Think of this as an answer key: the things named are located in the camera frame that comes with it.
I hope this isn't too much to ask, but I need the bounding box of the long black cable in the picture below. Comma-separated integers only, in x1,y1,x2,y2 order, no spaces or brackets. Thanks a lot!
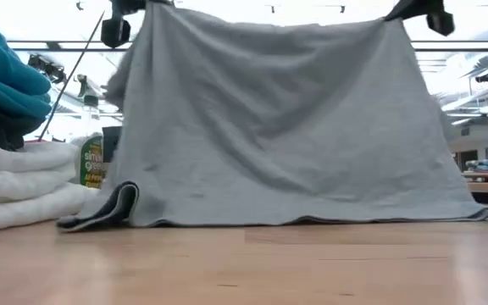
38,11,106,141

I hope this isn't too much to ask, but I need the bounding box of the black computer monitor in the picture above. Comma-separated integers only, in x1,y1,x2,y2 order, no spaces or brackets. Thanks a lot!
102,125,123,164

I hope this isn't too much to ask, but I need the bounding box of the black ceiling rail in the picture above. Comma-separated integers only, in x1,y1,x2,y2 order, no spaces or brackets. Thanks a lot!
6,40,488,53

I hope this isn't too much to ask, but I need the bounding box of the white textured cloth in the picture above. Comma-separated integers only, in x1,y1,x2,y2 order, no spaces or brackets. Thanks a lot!
0,137,99,236

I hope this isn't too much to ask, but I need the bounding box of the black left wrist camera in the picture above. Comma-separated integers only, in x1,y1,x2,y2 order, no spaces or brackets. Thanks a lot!
100,16,132,49

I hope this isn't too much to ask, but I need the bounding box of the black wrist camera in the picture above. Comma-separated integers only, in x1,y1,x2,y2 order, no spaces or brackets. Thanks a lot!
425,10,456,37
100,16,132,49

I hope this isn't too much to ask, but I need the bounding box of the cleaner spray bottle green label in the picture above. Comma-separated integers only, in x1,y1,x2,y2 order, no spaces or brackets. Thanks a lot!
74,74,104,190

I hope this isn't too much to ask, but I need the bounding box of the bright blue cloth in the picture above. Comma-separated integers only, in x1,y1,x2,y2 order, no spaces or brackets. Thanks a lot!
0,0,53,120

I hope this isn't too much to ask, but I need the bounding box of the grey shirt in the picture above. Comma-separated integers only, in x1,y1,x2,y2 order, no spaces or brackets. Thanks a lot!
56,2,488,233

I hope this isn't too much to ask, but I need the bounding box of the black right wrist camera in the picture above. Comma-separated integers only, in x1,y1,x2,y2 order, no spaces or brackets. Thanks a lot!
425,10,456,37

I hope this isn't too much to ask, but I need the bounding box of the background wooden workbench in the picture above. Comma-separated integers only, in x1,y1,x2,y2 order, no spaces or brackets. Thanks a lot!
461,170,488,182

